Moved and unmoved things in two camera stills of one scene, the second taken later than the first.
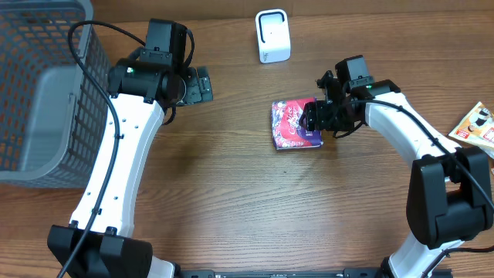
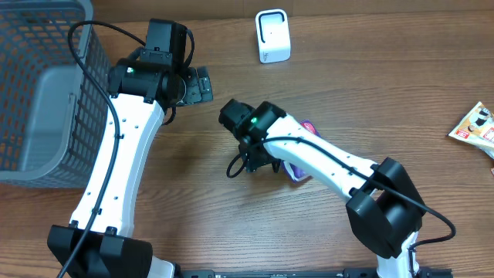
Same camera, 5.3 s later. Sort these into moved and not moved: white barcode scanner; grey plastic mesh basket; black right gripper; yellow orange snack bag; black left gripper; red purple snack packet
Moved: black right gripper; red purple snack packet
Not moved: grey plastic mesh basket; white barcode scanner; black left gripper; yellow orange snack bag
